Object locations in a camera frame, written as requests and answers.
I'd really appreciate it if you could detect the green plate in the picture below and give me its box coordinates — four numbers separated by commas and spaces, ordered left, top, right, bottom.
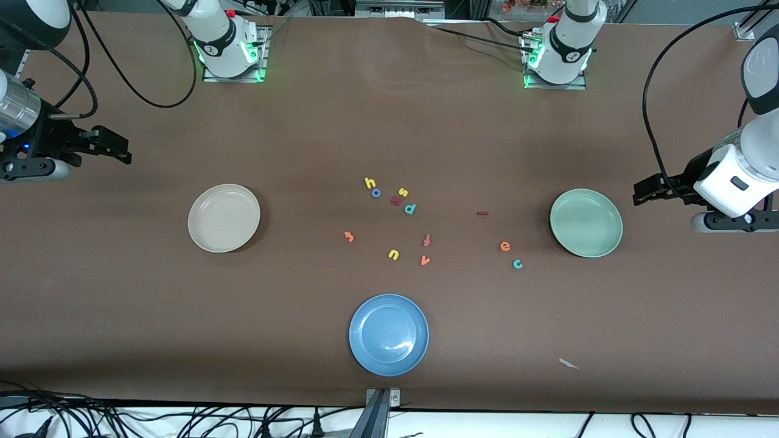
550, 189, 624, 259

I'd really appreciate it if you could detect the beige plate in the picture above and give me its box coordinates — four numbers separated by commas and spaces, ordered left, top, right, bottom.
187, 184, 261, 253

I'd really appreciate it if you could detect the brown table cover sheet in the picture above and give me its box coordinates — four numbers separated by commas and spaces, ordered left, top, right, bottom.
0, 11, 779, 415

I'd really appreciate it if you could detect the blue plate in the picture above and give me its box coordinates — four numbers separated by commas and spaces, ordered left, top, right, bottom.
349, 294, 430, 377

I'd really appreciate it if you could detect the grey power strip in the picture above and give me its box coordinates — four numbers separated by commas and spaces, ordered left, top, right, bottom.
356, 0, 445, 18

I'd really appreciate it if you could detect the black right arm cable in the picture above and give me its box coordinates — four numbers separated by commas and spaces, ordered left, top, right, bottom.
46, 0, 199, 119

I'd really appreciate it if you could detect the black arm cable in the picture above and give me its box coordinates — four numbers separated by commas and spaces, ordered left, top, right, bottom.
46, 0, 199, 119
642, 5, 779, 204

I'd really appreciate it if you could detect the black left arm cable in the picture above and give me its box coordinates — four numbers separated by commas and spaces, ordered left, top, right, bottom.
642, 5, 779, 204

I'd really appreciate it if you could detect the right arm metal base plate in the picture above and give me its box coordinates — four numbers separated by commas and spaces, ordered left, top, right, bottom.
203, 24, 268, 83

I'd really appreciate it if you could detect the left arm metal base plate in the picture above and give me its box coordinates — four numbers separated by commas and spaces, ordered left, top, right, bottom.
523, 33, 588, 91

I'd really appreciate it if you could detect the black base cable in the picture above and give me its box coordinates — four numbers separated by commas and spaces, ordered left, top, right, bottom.
423, 18, 536, 52

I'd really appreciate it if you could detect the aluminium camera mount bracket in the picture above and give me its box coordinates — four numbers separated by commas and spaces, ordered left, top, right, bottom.
364, 388, 402, 438

